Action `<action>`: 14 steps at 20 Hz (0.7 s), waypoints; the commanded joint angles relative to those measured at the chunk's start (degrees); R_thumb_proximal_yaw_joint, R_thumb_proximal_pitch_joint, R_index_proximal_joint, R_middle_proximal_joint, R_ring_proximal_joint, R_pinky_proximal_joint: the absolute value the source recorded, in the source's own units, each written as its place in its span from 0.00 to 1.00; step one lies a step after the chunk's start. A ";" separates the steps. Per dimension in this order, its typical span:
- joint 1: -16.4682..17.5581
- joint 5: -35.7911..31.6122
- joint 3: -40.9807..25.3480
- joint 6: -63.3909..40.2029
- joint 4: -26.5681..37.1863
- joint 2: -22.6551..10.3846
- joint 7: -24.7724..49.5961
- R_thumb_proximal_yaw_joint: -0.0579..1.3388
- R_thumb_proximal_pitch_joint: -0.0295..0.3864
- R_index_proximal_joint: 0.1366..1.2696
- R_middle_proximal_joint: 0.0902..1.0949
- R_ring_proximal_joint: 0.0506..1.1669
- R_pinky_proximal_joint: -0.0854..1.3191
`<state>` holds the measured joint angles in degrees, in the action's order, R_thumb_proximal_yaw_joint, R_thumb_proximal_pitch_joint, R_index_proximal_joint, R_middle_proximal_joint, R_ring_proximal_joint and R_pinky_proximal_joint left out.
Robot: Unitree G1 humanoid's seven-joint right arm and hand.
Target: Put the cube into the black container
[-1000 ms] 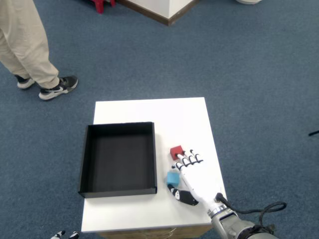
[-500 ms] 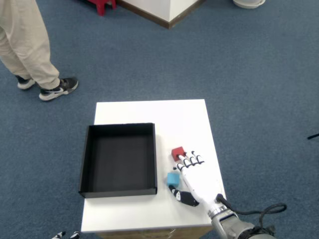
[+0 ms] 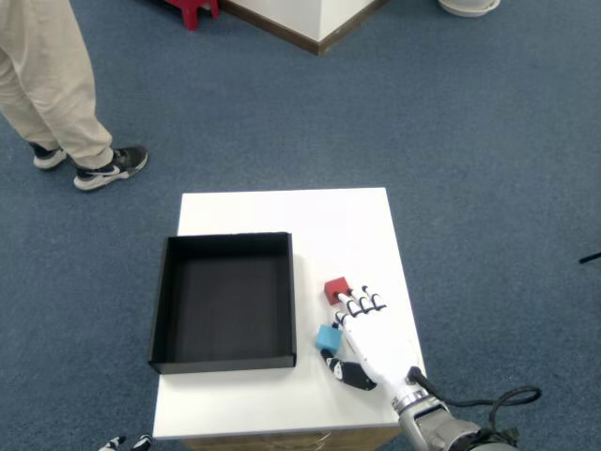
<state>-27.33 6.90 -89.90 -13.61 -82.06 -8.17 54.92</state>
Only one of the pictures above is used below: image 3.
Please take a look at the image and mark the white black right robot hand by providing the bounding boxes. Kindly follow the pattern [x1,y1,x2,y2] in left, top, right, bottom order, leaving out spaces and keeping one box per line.
[319,284,428,407]

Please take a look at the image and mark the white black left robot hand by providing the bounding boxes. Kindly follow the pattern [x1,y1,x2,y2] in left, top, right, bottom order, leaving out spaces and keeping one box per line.
[97,434,154,451]

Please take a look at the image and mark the blue foam cube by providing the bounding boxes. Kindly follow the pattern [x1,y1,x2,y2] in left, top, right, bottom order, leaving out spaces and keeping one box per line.
[315,323,344,353]

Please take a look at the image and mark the red foam cube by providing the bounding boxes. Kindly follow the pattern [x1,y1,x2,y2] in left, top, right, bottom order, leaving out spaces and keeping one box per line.
[323,276,352,307]

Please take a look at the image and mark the black open cardboard box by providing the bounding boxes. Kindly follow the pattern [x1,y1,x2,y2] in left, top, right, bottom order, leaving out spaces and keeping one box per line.
[148,231,298,376]

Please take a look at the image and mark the white topped wooden table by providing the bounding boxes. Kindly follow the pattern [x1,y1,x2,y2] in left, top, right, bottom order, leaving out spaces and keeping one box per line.
[152,187,428,451]

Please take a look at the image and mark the black white sneaker with swoosh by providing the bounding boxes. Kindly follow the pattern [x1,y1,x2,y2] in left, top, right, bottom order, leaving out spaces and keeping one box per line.
[73,145,149,192]

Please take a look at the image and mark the white round base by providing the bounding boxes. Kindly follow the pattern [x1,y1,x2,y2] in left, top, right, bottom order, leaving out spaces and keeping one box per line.
[437,0,502,18]

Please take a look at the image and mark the beige trousers of person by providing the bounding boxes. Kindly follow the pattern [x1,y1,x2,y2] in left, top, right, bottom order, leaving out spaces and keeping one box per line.
[0,0,116,170]

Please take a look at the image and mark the red plastic stool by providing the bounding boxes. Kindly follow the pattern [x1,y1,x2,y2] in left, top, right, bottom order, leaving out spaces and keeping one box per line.
[163,0,221,32]

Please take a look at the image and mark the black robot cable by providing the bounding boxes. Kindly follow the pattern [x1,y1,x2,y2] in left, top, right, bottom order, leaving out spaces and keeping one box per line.
[406,365,542,451]

